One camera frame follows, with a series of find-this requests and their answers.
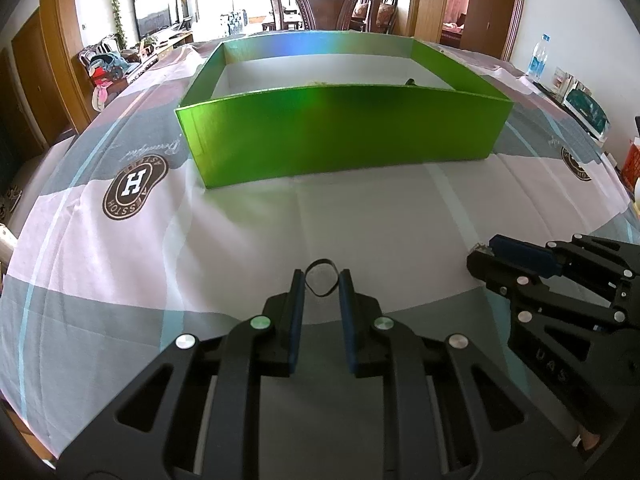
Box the carved wooden chair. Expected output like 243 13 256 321
270 0 384 34

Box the pile of clothes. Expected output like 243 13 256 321
79 35 144 111

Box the green ivy garland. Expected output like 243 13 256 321
107 0 127 49

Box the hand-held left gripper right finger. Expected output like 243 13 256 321
337 269 586 480

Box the green cardboard box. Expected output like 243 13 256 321
175 30 515 190

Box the brown cushioned chair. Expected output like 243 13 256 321
351 0 401 36

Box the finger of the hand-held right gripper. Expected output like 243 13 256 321
466 249 631 333
487 232 640 291

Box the wooden door frame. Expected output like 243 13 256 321
407 0 531 62

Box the plastic water bottle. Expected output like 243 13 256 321
527 34 551 84

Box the black elastic ring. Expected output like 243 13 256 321
304 258 337 298

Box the plaid printed tablecloth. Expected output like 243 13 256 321
0 35 640 461

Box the orange box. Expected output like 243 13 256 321
620 137 640 182

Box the person's right hand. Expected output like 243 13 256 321
574 425 602 455

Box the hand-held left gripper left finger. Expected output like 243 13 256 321
57 269 306 480

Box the flat screen television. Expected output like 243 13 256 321
131 0 181 41

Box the teal and white pack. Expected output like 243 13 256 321
561 79 612 142

